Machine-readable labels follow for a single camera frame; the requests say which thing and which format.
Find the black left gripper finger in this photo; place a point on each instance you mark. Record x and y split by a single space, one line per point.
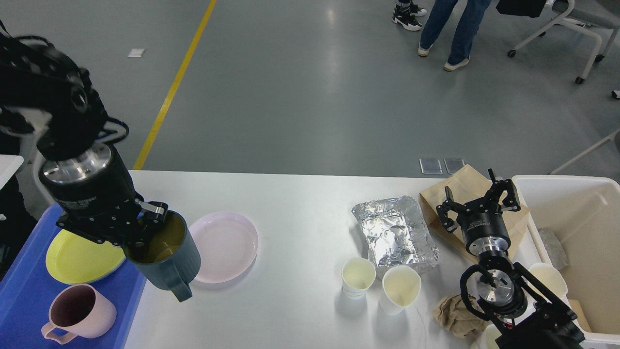
147 219
129 233

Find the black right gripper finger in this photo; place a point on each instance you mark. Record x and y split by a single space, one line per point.
501 196
448 205

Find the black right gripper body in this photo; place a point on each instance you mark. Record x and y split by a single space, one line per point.
484 232

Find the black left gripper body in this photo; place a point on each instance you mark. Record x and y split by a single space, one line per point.
95 187

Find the pink plate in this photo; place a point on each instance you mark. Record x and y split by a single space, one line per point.
228 244

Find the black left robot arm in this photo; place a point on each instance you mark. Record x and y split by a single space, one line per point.
36 75

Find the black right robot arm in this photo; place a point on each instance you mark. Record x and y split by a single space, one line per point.
527 313

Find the brown paper bag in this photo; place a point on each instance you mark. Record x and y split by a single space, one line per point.
466 185

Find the right metal floor plate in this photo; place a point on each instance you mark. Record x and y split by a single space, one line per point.
454 165

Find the metal floor plate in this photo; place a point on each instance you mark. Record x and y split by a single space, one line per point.
454 165
431 166

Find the yellow-green plate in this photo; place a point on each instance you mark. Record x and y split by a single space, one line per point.
71 259

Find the left metal floor plate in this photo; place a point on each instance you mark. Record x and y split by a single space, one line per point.
431 166

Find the white chair left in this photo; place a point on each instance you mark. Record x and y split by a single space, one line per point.
37 162

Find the crumpled aluminium foil tray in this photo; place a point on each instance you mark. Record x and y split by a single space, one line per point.
397 235

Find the white plastic bin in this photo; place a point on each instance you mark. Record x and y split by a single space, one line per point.
584 214

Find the paper cup in bin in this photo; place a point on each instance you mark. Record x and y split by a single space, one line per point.
551 278

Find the pink mug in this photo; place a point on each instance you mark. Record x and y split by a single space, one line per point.
79 310

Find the crumpled brown paper napkin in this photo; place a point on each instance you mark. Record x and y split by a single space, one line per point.
452 314

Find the right white paper cup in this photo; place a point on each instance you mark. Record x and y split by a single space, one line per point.
401 287

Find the white paper cup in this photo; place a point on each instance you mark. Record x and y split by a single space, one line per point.
358 275
401 287

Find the blue plastic tray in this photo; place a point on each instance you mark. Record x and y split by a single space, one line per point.
28 290

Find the white cup bottom edge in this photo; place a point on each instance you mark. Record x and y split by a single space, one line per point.
487 339

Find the left white paper cup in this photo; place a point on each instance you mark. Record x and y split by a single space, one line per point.
358 275

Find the white chair leg right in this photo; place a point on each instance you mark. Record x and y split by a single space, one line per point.
612 138

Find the white paper on floor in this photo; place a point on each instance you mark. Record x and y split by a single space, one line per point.
136 53

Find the person in blue jeans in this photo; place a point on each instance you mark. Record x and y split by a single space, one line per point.
464 35

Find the person in black trousers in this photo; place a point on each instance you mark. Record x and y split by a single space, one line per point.
406 14

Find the white office chair right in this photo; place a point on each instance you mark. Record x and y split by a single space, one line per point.
578 16

